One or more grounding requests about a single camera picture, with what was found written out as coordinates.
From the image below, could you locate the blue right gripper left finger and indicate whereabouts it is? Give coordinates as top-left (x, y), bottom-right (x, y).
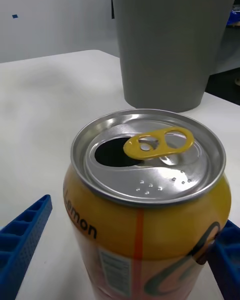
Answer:
top-left (0, 194), bottom-right (53, 300)

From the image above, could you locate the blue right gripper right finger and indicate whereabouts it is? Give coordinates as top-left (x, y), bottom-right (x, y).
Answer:
top-left (208, 219), bottom-right (240, 300)

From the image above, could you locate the grey plastic waste bin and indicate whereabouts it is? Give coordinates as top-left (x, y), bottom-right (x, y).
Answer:
top-left (110, 0), bottom-right (240, 113)

